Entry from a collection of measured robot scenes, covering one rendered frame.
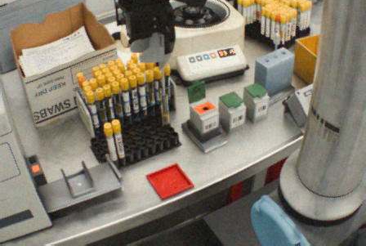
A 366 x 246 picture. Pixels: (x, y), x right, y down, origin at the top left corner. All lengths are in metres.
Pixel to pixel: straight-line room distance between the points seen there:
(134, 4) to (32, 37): 0.54
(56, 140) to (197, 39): 0.41
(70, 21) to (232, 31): 0.45
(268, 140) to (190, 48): 0.30
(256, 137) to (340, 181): 0.55
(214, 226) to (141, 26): 0.35
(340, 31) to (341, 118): 0.08
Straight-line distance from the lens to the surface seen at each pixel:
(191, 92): 0.89
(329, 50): 0.34
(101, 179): 0.82
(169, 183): 0.85
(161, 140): 0.91
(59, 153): 0.95
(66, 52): 1.15
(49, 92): 0.98
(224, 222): 0.70
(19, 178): 0.70
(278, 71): 1.01
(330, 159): 0.39
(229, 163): 0.89
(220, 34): 1.08
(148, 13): 0.73
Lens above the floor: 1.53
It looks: 40 degrees down
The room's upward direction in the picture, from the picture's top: 2 degrees counter-clockwise
